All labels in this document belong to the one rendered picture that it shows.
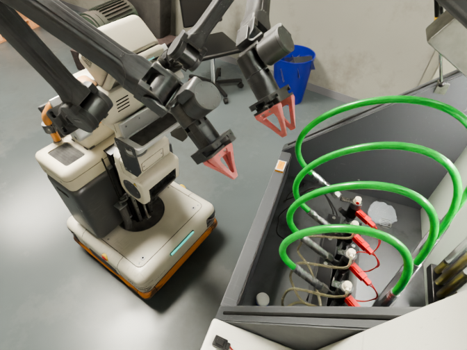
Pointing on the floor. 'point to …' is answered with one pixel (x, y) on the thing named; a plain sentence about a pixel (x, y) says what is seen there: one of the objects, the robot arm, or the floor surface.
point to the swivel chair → (217, 49)
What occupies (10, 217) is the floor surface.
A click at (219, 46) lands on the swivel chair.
